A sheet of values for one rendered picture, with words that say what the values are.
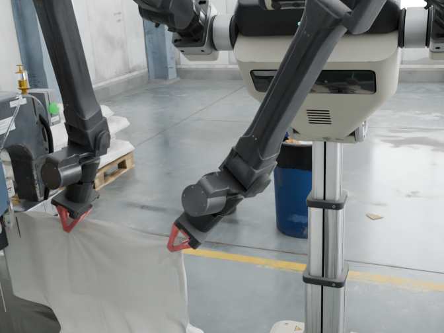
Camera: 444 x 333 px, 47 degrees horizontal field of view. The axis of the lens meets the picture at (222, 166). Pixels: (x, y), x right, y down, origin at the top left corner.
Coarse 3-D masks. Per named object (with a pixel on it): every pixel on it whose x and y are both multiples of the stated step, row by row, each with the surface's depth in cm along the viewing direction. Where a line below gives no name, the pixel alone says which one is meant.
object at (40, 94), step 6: (30, 90) 131; (36, 90) 130; (42, 90) 130; (48, 90) 129; (54, 90) 130; (36, 96) 128; (42, 96) 127; (54, 96) 130; (42, 102) 128; (48, 102) 128; (48, 108) 128; (48, 114) 129; (54, 114) 131; (48, 120) 129; (60, 120) 133
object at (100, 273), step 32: (32, 224) 119; (96, 224) 112; (32, 256) 124; (64, 256) 120; (96, 256) 116; (128, 256) 109; (160, 256) 106; (32, 288) 127; (64, 288) 123; (96, 288) 120; (128, 288) 112; (160, 288) 108; (64, 320) 120; (96, 320) 118; (128, 320) 114; (160, 320) 111
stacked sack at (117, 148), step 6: (114, 144) 469; (120, 144) 472; (126, 144) 475; (108, 150) 456; (114, 150) 458; (120, 150) 463; (126, 150) 473; (132, 150) 485; (102, 156) 442; (108, 156) 448; (114, 156) 456; (120, 156) 466; (102, 162) 439; (108, 162) 448
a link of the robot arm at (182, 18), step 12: (144, 0) 106; (156, 0) 108; (168, 0) 108; (180, 0) 111; (192, 0) 115; (144, 12) 115; (168, 12) 111; (180, 12) 112; (192, 12) 117; (180, 24) 114
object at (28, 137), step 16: (0, 96) 118; (32, 96) 123; (0, 112) 114; (32, 112) 123; (16, 128) 119; (32, 128) 124; (0, 144) 115; (16, 144) 119; (32, 144) 124; (16, 160) 126; (32, 160) 125; (16, 176) 128; (32, 176) 126; (32, 192) 128
